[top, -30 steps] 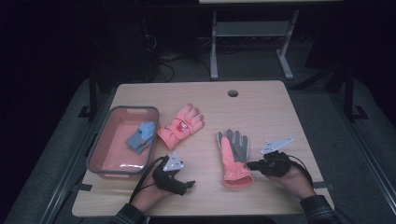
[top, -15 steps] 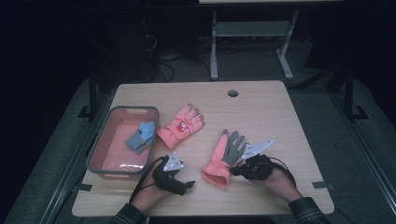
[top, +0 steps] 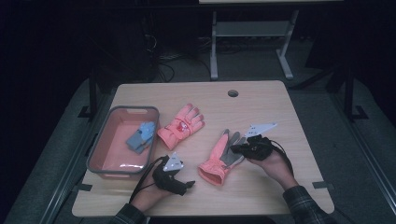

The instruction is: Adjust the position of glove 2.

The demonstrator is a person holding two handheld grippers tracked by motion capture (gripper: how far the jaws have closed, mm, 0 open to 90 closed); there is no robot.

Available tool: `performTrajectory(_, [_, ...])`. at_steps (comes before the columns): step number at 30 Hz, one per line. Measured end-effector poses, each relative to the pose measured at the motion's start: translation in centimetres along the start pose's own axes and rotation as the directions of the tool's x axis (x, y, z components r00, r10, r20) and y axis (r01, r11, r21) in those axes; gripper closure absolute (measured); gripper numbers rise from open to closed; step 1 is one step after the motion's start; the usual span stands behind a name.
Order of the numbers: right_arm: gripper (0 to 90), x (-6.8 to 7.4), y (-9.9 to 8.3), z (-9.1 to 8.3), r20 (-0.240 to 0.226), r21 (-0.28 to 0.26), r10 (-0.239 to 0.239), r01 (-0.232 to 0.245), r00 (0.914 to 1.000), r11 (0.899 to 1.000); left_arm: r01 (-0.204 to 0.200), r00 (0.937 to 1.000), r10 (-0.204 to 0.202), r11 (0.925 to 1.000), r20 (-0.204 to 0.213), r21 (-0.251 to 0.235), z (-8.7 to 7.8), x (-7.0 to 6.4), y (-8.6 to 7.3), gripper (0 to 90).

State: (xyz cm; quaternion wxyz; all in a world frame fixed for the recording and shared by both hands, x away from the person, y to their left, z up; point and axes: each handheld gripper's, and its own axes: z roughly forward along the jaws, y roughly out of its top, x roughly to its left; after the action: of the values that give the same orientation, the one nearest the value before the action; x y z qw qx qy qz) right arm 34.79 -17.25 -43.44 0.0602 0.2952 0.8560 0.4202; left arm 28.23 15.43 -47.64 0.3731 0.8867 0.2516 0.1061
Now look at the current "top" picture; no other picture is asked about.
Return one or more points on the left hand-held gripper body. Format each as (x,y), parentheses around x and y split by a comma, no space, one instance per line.
(166,179)

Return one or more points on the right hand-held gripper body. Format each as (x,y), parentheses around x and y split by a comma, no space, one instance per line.
(260,147)

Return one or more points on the pink glove with grey palm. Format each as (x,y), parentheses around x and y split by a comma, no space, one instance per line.
(214,169)

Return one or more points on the pink plastic basket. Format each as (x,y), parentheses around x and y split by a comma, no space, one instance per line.
(118,155)

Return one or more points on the person's left hand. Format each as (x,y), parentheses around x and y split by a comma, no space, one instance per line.
(148,193)

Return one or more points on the person's right hand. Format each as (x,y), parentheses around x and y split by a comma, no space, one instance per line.
(275,169)

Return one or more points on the pink glove with red print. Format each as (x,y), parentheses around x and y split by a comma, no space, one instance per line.
(174,132)

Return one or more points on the grey tape strip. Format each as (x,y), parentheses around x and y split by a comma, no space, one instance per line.
(82,187)
(323,185)

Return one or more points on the black metal stand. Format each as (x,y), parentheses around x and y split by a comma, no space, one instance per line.
(349,93)
(92,93)

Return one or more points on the grey metal floor rail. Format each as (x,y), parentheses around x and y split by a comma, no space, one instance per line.
(364,149)
(73,161)

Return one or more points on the grey metal table frame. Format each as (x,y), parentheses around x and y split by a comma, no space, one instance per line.
(249,29)

